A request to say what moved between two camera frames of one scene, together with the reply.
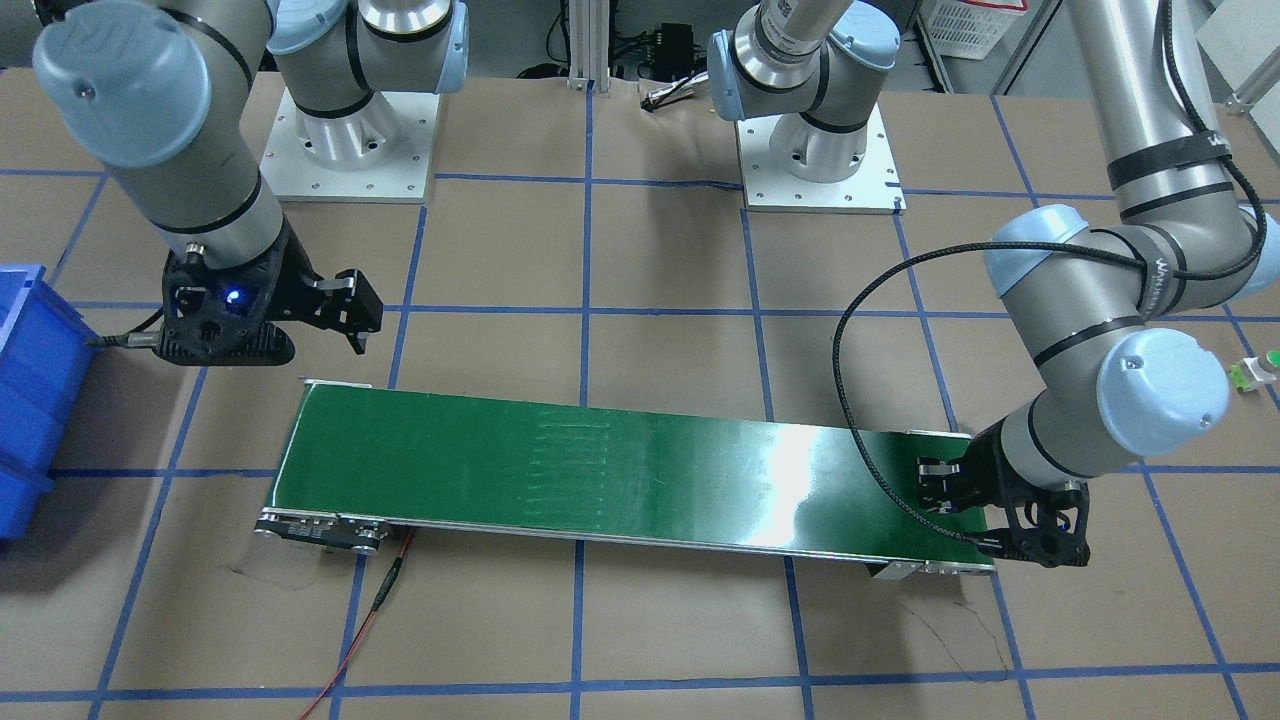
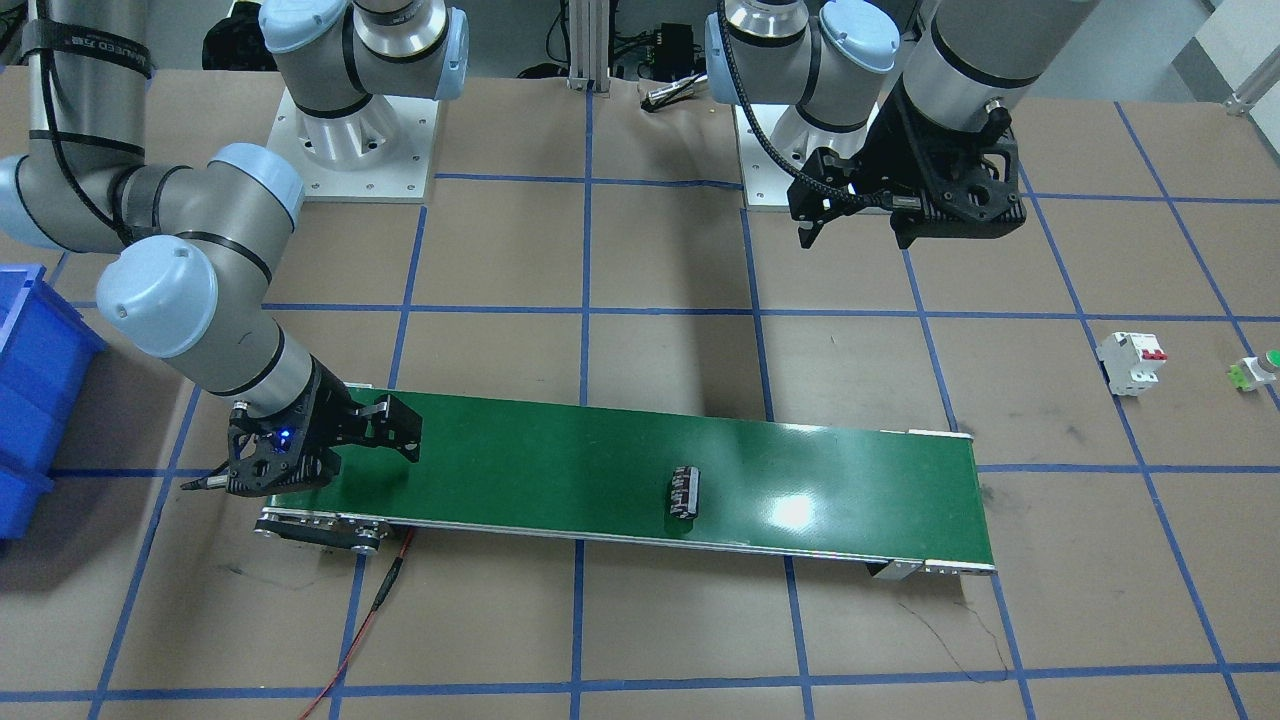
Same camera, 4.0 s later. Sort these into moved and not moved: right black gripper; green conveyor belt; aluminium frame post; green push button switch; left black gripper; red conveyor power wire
Moved: left black gripper; right black gripper
Not moved: red conveyor power wire; green push button switch; green conveyor belt; aluminium frame post
